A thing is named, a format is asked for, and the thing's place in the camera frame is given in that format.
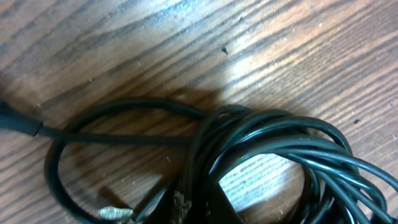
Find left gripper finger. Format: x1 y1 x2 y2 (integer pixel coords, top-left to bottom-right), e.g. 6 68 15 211
155 179 244 224

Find black usb cables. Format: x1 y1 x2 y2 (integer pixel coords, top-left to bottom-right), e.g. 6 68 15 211
0 98 398 224

